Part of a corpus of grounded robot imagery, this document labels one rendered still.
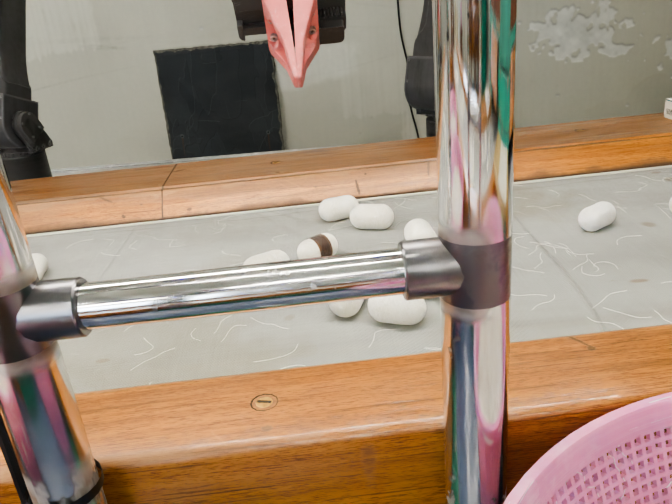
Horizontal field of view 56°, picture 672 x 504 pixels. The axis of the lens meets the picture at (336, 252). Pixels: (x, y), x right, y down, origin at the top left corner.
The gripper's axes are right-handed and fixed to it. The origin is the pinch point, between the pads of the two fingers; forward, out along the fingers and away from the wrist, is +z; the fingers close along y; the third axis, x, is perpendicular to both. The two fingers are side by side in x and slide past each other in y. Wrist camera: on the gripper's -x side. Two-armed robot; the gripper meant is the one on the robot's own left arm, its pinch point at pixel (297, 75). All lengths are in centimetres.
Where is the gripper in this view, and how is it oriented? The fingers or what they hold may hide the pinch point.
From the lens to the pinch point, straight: 55.9
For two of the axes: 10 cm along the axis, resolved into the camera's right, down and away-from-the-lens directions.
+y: 9.9, -1.1, 0.3
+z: 1.1, 8.9, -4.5
